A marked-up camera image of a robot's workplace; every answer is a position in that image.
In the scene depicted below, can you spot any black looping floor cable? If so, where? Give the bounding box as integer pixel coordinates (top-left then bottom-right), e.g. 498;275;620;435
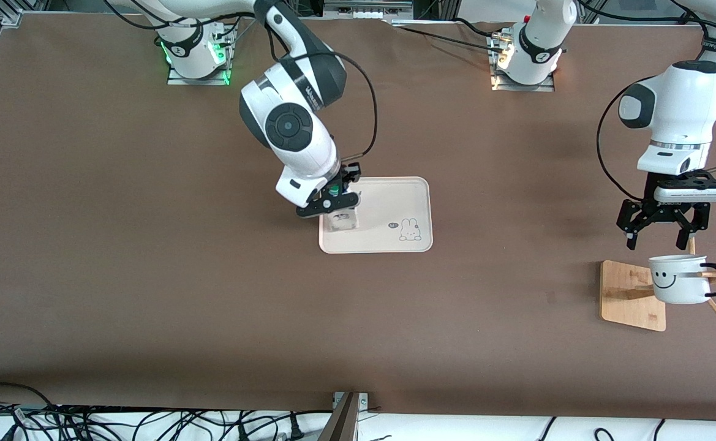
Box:
0;382;58;418

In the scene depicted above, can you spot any wooden mug stand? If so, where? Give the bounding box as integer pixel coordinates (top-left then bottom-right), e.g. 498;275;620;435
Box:
600;236;716;333

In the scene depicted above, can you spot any blue white milk carton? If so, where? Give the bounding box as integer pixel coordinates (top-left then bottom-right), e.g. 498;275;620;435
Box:
323;186;359;233

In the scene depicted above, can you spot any beige rabbit print tray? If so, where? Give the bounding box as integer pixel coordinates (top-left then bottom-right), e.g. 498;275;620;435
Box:
318;177;434;254

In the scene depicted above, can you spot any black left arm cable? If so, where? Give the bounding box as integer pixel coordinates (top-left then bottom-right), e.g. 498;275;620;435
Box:
597;80;647;206

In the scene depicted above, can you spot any white smiley face mug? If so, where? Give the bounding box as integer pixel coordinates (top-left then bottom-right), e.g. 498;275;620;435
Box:
648;254;716;305

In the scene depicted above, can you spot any aluminium frame profile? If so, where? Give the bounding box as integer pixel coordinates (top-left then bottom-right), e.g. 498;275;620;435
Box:
318;392;371;441

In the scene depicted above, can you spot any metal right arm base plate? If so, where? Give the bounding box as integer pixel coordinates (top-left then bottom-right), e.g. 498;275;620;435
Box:
167;34;232;86

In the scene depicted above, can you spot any black cable on table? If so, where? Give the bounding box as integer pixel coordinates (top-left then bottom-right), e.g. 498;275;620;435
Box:
394;17;508;55

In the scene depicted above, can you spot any silver socket strip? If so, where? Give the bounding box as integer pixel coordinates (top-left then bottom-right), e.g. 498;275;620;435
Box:
324;0;413;19

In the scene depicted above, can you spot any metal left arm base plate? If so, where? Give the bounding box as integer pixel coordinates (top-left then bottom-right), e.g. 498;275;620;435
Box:
488;34;556;92

